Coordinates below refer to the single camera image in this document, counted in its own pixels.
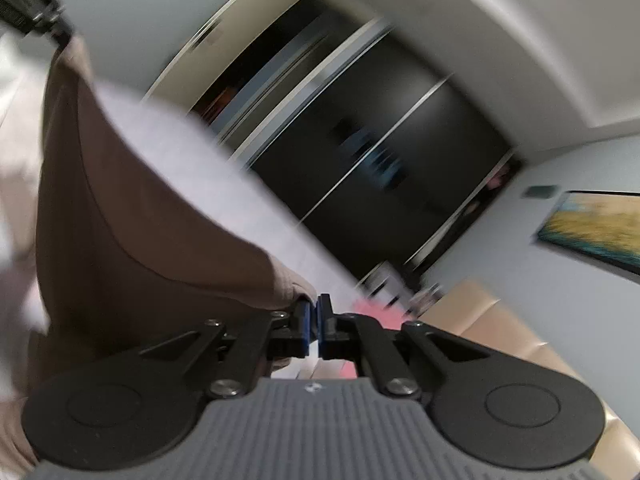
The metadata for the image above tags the pink pillow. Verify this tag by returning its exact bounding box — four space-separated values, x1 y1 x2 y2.
350 296 410 332

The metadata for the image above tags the black sliding-door wardrobe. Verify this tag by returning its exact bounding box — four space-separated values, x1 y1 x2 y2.
190 0 523 283

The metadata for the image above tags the taupe shirt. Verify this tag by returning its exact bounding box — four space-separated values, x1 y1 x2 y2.
20 35 319 467

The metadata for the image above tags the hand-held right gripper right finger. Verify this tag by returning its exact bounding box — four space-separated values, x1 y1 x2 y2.
319 294 489 400

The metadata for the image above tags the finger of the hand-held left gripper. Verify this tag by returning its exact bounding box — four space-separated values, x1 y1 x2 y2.
22 0 73 45

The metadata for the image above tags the cream room door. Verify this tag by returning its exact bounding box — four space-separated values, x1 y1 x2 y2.
142 0 321 108

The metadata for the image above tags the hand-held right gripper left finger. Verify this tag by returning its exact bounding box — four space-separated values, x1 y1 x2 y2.
140 296 317 399

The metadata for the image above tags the white nightstand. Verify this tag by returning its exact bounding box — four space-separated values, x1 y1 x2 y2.
359 260 417 312

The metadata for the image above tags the framed wall painting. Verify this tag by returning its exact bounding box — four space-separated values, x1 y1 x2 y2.
535 190 640 277

